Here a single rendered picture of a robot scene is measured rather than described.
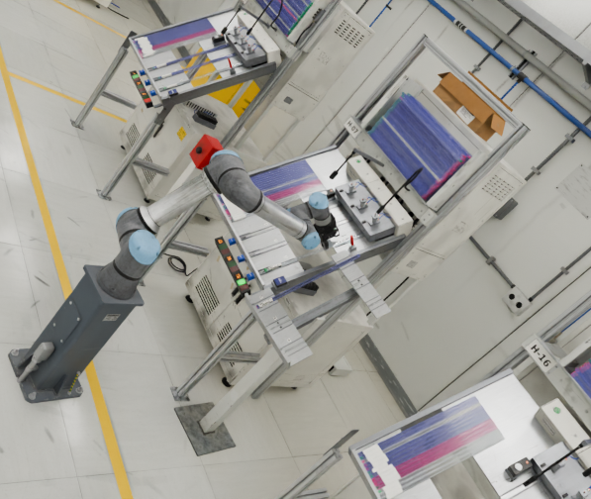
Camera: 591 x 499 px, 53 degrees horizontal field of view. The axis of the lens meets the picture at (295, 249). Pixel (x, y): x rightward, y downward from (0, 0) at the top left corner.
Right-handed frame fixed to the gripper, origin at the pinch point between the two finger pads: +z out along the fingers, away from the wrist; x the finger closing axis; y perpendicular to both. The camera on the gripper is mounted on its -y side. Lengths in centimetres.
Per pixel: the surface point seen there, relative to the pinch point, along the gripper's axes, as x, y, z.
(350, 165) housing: 37, 34, 0
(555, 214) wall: 10, 156, 100
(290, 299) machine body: -0.8, -22.5, 25.5
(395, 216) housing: -2.1, 35.9, -0.2
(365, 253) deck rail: -9.9, 15.5, 4.5
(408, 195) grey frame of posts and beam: 2.9, 45.8, -3.3
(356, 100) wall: 203, 118, 127
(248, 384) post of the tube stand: -33, -57, 21
